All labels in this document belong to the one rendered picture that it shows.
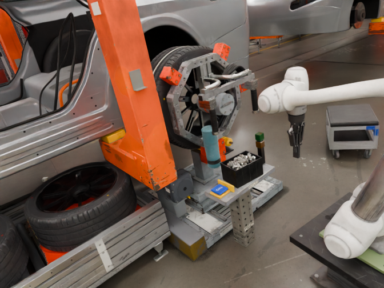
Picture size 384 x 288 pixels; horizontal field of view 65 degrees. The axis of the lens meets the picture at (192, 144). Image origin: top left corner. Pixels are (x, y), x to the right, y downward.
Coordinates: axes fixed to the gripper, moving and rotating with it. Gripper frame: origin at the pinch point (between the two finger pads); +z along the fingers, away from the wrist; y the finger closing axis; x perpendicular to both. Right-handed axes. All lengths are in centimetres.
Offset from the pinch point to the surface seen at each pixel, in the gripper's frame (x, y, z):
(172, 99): 61, -24, -27
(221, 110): 45.4, -2.8, -15.4
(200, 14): 103, 47, -65
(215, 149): 47.1, -9.7, 7.2
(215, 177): 70, 8, 45
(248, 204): 25.5, -9.4, 38.4
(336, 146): 26, 108, 53
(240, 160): 29.7, -8.0, 10.7
